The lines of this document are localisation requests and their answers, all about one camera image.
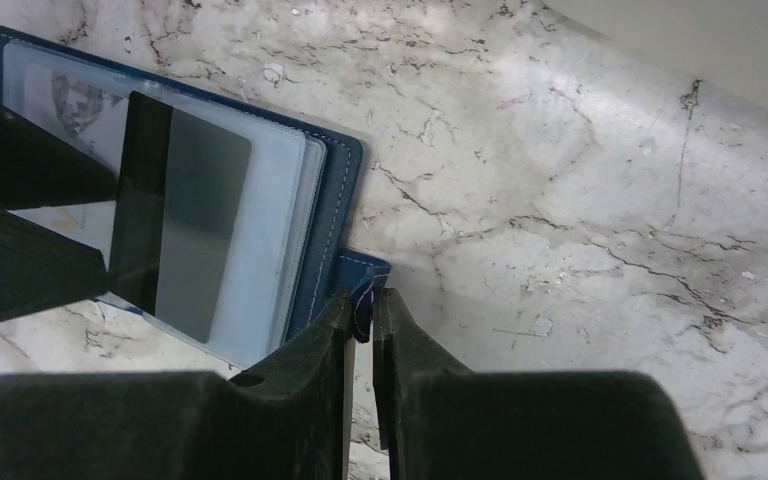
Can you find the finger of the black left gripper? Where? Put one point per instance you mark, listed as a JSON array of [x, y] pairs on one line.
[[41, 270], [38, 169]]

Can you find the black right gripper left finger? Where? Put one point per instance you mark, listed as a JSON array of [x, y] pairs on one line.
[[286, 417]]

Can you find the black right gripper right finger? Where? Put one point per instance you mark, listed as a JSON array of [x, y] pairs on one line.
[[438, 419]]

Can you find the blue card holder wallet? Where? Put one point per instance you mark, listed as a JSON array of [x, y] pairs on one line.
[[285, 257]]

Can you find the white card with crest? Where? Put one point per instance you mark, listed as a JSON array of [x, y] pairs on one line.
[[85, 112]]

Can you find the white rectangular plastic tray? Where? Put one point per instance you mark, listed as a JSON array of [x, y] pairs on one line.
[[723, 42]]

